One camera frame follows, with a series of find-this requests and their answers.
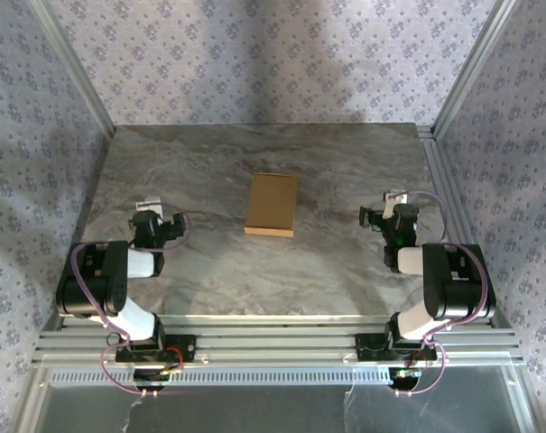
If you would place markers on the brown cardboard paper box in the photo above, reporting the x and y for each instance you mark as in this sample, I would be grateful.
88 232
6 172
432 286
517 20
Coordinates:
272 205

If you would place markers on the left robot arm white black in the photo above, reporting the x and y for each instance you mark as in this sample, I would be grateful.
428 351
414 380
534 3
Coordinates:
139 264

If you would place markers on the aluminium extrusion base rails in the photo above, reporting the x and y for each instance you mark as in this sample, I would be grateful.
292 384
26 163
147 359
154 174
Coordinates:
272 343

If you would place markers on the grey metal sheet panel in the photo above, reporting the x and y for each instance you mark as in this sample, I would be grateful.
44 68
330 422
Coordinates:
254 410

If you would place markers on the aluminium side rail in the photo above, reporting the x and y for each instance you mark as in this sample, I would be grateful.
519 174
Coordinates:
440 180

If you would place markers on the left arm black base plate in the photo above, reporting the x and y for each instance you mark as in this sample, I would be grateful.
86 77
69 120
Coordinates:
187 348

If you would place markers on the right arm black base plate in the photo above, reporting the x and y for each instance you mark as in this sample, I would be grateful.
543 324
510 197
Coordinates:
365 349

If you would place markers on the aluminium frame post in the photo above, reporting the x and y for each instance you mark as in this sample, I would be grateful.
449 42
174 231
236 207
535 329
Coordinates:
473 67
76 67

